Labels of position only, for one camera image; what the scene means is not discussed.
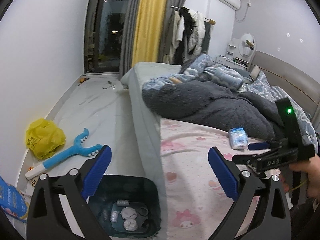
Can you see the pink cartoon bed sheet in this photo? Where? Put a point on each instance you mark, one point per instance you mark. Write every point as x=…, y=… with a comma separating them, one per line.
x=196, y=201

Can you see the dark teal trash bin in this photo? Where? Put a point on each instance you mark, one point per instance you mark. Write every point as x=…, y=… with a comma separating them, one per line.
x=127, y=206

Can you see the small keychain on floor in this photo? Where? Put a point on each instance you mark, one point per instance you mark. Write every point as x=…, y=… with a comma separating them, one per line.
x=34, y=181

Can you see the blue plush slingshot toy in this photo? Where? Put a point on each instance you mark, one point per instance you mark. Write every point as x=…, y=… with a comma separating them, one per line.
x=76, y=149

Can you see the blue white patterned duvet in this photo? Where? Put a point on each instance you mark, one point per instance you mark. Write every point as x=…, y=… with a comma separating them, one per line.
x=203, y=68

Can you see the blue white tissue pack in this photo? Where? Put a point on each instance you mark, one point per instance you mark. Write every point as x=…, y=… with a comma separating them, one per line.
x=238, y=138

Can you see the grey upholstered headboard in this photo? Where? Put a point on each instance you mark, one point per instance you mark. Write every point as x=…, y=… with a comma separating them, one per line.
x=301, y=87

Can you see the clear plastic wrapper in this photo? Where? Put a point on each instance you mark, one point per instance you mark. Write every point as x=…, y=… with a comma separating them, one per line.
x=122, y=202

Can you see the grey bed mattress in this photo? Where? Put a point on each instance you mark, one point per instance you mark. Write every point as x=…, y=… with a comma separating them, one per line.
x=147, y=130

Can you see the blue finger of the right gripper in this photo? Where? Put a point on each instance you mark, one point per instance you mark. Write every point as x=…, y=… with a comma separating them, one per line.
x=258, y=146

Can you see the dark grey fleece blanket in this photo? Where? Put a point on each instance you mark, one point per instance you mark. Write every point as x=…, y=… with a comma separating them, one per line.
x=209, y=104

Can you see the dark window door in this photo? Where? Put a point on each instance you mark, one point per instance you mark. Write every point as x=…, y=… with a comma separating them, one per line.
x=103, y=33

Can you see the orange item on floor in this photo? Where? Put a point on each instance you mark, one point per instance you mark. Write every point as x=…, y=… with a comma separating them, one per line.
x=82, y=80

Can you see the white tissue ball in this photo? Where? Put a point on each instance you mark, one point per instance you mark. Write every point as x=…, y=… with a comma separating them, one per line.
x=129, y=212

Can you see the yellow curtain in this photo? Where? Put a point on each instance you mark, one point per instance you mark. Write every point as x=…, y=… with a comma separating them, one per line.
x=149, y=25

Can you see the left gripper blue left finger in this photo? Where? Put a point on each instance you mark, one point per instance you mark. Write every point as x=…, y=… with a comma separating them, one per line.
x=92, y=171

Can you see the yellow plastic bag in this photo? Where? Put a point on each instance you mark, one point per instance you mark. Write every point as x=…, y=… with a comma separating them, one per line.
x=43, y=138

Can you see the white dressing table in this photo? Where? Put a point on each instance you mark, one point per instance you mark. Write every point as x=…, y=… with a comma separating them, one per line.
x=232, y=57

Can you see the round white vanity mirror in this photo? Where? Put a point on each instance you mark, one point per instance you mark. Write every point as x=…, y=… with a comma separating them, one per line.
x=246, y=45

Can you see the black camera box green light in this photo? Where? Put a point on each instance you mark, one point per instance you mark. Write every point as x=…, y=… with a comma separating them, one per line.
x=291, y=125

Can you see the black ribbed roll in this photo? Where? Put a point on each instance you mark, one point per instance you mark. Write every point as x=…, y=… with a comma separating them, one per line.
x=143, y=211

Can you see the clothes on hanging rack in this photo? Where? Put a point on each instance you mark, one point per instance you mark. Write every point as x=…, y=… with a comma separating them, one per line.
x=187, y=35

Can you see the white flat item on floor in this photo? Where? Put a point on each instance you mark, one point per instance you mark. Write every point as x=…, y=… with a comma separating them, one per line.
x=109, y=84

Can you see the grey curtain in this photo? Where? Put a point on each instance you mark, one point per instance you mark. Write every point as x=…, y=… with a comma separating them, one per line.
x=128, y=37

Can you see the person's right hand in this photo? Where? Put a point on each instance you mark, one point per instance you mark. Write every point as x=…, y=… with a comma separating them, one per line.
x=312, y=168

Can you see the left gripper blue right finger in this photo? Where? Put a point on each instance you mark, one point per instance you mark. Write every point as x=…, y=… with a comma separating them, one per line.
x=226, y=172

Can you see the blue snack bag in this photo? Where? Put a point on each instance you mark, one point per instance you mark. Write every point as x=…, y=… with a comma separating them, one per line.
x=13, y=202

